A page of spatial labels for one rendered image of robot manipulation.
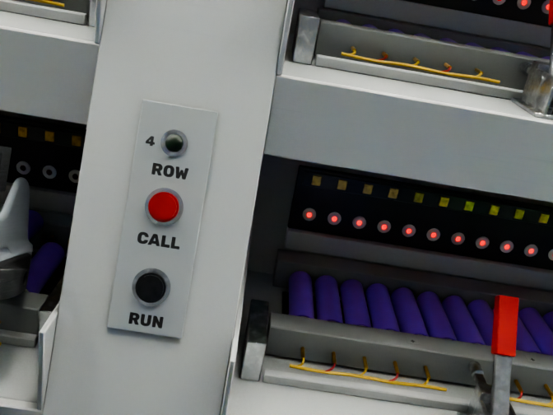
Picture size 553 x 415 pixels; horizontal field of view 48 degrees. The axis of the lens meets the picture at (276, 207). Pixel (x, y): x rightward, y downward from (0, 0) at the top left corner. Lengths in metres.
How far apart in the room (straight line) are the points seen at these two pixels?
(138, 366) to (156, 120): 0.13
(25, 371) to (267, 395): 0.14
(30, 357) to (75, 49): 0.18
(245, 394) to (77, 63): 0.21
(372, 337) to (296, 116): 0.16
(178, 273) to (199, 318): 0.03
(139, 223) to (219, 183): 0.05
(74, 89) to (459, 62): 0.24
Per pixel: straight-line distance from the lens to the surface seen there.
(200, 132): 0.33
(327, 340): 0.41
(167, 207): 0.33
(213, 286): 0.33
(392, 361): 0.42
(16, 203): 0.39
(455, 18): 0.54
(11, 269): 0.35
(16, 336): 0.41
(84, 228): 0.34
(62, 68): 0.36
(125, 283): 0.34
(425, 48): 0.42
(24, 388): 0.38
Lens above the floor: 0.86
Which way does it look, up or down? 1 degrees down
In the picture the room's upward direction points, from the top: 9 degrees clockwise
